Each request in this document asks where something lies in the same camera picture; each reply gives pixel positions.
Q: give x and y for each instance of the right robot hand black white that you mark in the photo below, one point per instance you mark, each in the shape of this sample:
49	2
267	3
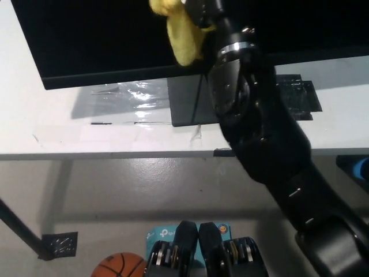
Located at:
207	11

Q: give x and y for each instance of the yellow microfibre cloth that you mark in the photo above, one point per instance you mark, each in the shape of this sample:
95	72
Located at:
184	40

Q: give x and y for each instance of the black HP monitor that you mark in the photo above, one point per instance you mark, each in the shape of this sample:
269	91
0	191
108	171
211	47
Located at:
101	34

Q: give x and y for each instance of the clear plastic tape sheet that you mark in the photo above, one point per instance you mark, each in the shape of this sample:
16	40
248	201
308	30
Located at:
141	98

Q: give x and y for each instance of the clear tape strip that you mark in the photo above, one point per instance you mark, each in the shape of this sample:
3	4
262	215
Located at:
196	133

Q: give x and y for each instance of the black plastic tray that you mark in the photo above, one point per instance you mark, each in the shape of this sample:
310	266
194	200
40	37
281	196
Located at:
302	98

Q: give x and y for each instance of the thin black tape strip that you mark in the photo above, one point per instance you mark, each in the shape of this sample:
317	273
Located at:
101	123

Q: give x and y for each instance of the black and blue object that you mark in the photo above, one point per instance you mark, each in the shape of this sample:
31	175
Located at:
351	167

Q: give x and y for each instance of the teal tp-link box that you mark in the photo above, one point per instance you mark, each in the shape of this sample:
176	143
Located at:
160	232

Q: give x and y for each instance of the orange basketball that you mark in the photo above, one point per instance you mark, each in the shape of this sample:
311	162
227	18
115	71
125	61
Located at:
119	265

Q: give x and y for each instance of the black floor tape patch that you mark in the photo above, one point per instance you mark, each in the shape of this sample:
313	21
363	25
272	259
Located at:
60	245

